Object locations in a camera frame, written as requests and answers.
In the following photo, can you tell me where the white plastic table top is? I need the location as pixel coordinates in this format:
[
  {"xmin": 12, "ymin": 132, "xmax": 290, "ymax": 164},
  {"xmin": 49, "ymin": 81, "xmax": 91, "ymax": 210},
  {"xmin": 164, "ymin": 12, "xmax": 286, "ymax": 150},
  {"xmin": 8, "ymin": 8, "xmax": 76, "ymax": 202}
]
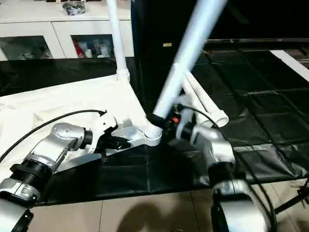
[{"xmin": 0, "ymin": 74, "xmax": 163, "ymax": 175}]

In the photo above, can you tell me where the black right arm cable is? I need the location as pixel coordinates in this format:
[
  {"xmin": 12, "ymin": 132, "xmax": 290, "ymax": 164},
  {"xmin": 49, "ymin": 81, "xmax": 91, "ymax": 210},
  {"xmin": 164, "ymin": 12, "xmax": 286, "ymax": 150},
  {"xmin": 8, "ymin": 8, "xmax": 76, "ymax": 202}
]
[{"xmin": 183, "ymin": 105, "xmax": 277, "ymax": 232}]

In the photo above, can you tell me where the white flat strip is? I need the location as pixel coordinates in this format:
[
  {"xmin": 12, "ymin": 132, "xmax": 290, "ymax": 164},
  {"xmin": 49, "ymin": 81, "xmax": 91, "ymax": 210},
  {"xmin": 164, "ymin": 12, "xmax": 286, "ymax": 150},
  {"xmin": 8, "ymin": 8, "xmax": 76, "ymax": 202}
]
[{"xmin": 269, "ymin": 49, "xmax": 309, "ymax": 82}]

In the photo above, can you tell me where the white glass-door cabinet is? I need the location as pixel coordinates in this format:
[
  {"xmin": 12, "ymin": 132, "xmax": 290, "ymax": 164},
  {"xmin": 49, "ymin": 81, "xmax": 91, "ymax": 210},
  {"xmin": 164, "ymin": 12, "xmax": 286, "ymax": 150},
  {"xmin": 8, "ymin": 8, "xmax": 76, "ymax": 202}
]
[{"xmin": 0, "ymin": 0, "xmax": 135, "ymax": 60}]

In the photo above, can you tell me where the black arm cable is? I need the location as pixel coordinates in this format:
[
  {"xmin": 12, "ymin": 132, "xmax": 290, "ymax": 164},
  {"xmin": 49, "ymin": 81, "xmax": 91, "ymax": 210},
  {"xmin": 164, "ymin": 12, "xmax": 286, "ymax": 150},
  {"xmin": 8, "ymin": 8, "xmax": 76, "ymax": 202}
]
[
  {"xmin": 183, "ymin": 105, "xmax": 277, "ymax": 232},
  {"xmin": 0, "ymin": 109, "xmax": 107, "ymax": 163}
]

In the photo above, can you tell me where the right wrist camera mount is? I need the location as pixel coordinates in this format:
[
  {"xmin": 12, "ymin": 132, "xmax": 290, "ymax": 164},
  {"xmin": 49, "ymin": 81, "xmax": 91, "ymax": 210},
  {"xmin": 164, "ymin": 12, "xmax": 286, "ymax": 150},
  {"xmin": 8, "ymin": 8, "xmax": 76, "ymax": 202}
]
[{"xmin": 173, "ymin": 94, "xmax": 195, "ymax": 142}]

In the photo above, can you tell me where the white plastic table leg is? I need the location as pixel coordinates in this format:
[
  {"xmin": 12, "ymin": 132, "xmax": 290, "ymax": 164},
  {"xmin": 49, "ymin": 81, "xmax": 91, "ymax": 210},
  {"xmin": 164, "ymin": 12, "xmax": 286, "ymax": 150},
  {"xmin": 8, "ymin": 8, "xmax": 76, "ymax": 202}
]
[
  {"xmin": 145, "ymin": 0, "xmax": 229, "ymax": 138},
  {"xmin": 184, "ymin": 72, "xmax": 229, "ymax": 128},
  {"xmin": 105, "ymin": 0, "xmax": 131, "ymax": 83},
  {"xmin": 181, "ymin": 76, "xmax": 214, "ymax": 129}
]

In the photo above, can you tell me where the black work mat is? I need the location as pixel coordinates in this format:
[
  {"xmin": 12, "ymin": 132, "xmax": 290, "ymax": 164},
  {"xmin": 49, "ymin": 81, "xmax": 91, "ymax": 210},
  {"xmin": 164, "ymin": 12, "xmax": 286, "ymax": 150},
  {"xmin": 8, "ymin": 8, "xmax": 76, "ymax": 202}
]
[{"xmin": 0, "ymin": 38, "xmax": 309, "ymax": 206}]

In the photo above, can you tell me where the black metal rail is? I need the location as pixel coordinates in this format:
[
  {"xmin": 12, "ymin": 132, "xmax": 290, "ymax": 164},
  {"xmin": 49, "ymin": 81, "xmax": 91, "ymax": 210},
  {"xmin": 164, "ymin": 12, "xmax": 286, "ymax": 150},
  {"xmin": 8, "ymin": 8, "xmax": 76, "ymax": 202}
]
[{"xmin": 204, "ymin": 38, "xmax": 309, "ymax": 44}]

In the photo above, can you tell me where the red labelled package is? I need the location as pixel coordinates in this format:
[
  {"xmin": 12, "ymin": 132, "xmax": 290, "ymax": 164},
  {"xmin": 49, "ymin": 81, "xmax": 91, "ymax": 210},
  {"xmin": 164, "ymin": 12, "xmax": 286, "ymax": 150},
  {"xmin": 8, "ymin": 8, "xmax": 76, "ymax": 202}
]
[{"xmin": 75, "ymin": 40, "xmax": 84, "ymax": 58}]

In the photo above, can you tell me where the black tripod stand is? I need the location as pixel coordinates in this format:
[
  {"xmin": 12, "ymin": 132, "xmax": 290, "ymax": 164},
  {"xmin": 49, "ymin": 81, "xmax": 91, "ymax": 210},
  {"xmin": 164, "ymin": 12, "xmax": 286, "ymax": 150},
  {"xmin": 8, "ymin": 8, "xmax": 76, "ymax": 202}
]
[{"xmin": 273, "ymin": 178, "xmax": 309, "ymax": 215}]

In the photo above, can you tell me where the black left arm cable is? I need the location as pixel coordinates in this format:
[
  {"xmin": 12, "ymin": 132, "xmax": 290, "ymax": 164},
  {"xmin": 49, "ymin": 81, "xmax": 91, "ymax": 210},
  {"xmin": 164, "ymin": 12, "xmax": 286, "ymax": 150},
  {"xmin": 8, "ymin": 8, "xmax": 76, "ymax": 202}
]
[{"xmin": 0, "ymin": 109, "xmax": 107, "ymax": 163}]

